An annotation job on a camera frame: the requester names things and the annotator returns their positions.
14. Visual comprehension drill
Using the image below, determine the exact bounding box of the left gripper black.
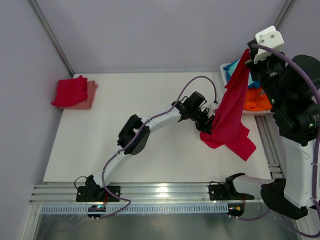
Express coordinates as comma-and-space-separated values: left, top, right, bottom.
189, 107, 214, 135

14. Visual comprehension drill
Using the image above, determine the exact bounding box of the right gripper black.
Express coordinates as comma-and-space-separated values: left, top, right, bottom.
245, 47, 289, 109

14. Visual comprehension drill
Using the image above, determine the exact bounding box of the magenta t shirt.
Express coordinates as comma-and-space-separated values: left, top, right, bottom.
200, 48, 257, 161

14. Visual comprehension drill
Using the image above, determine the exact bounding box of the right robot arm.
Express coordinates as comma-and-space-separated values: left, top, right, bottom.
224, 40, 320, 220

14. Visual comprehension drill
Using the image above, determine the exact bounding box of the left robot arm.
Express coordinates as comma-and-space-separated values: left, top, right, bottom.
77, 91, 214, 202

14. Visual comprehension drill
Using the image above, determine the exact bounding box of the blue t shirt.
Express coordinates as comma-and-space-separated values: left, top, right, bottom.
223, 63, 262, 90

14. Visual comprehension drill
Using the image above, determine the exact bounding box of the white plastic basket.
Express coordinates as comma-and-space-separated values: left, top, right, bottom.
220, 63, 271, 116

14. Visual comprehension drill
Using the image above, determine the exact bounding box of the orange t shirt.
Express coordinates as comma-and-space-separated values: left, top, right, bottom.
243, 87, 272, 112

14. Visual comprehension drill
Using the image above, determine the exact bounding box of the right black connector board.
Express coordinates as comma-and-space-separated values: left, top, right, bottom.
226, 204, 245, 219

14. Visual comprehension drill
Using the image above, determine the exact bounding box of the black connector board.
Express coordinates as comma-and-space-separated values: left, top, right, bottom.
226, 204, 245, 219
87, 204, 106, 221

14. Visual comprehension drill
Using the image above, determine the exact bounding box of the folded salmon pink t shirt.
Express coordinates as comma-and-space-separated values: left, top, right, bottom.
71, 80, 99, 110

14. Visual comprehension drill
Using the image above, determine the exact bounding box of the left black connector board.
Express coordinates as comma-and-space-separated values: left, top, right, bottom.
87, 204, 106, 221

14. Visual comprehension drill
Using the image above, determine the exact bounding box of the folded red t shirt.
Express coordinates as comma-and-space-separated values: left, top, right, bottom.
51, 75, 88, 108

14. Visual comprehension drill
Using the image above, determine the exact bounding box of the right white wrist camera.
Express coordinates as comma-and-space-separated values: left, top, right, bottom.
253, 25, 285, 64

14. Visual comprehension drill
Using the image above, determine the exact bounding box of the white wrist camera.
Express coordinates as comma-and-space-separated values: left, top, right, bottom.
253, 25, 285, 64
208, 102, 220, 116

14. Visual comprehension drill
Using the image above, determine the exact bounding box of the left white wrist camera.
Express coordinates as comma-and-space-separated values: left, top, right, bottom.
208, 102, 220, 116

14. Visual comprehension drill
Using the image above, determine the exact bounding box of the right aluminium corner post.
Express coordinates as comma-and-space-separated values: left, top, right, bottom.
273, 0, 297, 29

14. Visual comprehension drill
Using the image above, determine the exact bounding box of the aluminium corner post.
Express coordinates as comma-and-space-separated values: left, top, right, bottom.
273, 0, 297, 29
27, 0, 75, 77

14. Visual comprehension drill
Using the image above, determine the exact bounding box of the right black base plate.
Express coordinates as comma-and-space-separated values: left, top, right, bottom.
208, 181, 255, 201

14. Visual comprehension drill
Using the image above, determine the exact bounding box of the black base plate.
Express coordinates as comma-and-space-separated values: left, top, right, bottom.
75, 185, 122, 203
208, 181, 255, 201

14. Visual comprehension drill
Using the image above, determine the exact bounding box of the slotted white cable duct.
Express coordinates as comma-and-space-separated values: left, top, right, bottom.
39, 203, 228, 215

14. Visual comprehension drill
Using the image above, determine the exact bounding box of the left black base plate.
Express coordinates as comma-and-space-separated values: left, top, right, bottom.
75, 185, 122, 203

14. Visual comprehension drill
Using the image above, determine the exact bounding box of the aluminium front rail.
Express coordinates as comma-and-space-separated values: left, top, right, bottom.
29, 181, 262, 205

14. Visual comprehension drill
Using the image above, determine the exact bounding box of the left aluminium corner post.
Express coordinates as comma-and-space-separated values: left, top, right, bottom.
27, 0, 75, 77

